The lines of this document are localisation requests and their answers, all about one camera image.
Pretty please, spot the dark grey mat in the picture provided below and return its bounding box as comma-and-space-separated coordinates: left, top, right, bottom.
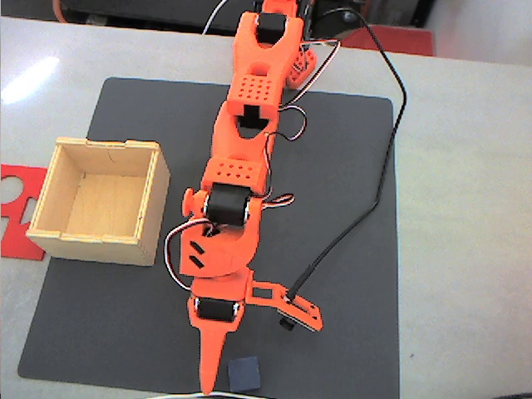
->
17, 76, 401, 399

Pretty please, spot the red flat sheet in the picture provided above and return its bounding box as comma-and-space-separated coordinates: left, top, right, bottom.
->
338, 23, 436, 58

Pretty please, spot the wooden box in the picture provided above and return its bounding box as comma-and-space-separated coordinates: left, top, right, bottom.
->
25, 136, 170, 268

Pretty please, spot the orange camera mount bracket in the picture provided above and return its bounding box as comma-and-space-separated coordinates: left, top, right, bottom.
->
245, 278, 324, 333

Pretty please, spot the red white black servo wire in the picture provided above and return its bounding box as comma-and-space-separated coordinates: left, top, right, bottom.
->
278, 37, 342, 110
261, 104, 308, 196
164, 218, 217, 292
264, 193, 296, 209

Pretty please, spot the red cutout sheet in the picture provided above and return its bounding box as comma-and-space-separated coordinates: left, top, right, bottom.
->
0, 163, 47, 262

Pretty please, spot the black camera cable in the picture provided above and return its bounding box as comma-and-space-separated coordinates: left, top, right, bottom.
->
286, 6, 408, 301

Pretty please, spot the blue cube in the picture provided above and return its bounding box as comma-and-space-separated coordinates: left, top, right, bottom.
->
227, 356, 262, 392

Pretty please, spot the thin white cable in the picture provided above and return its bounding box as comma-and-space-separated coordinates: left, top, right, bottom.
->
145, 389, 271, 399

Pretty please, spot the black clamp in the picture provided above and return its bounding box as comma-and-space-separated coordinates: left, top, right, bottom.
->
311, 3, 369, 39

